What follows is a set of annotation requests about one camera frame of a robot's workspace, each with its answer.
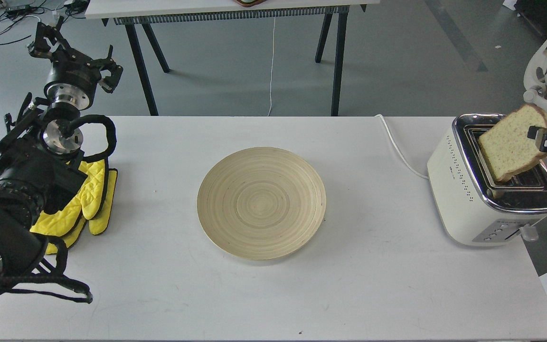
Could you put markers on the round wooden plate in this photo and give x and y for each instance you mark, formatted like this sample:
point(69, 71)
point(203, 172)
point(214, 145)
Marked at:
point(261, 203)

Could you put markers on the cream white toaster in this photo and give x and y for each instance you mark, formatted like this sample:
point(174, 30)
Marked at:
point(476, 210)

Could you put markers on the yellow oven mitt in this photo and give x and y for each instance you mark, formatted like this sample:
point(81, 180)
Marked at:
point(90, 208)

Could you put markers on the slice of bread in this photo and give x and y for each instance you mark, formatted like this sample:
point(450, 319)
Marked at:
point(506, 147)

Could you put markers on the white background table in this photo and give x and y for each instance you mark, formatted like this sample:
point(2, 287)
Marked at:
point(146, 13)

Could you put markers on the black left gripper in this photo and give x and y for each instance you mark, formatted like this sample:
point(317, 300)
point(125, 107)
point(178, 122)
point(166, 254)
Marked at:
point(68, 81)

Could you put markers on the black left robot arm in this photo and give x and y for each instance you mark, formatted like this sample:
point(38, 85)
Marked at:
point(40, 159)

